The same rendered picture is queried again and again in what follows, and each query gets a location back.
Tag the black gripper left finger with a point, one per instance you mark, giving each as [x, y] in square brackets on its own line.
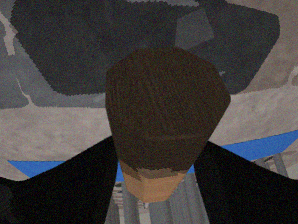
[75, 192]

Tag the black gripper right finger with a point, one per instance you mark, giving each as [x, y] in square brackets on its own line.
[236, 191]

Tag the blue tape strip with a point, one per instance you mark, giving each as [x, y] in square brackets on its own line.
[249, 150]

